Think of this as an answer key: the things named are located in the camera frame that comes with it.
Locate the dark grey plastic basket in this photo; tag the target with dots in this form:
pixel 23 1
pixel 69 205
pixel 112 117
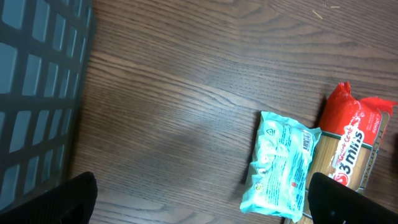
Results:
pixel 45 50

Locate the orange spaghetti packet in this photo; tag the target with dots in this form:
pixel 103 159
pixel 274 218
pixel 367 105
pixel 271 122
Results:
pixel 352 131

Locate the teal wet wipes packet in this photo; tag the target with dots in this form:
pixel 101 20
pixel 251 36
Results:
pixel 277 174

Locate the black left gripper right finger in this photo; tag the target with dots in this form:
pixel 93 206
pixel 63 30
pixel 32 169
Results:
pixel 333 203

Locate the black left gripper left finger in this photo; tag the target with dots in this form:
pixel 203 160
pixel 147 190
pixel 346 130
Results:
pixel 71 202

